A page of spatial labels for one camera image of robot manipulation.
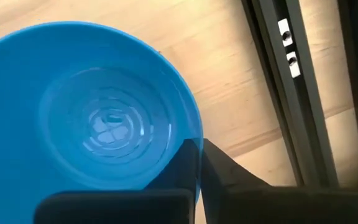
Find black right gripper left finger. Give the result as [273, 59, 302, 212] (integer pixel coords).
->
[33, 138, 200, 224]

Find silver T-slot nut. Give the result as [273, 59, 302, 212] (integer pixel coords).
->
[277, 18, 294, 47]
[286, 51, 301, 78]

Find black aluminium table frame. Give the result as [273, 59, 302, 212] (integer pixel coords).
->
[240, 0, 358, 188]

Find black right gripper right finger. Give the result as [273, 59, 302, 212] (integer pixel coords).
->
[200, 138, 358, 224]

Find blue plastic bowl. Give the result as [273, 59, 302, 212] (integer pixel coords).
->
[0, 21, 204, 224]

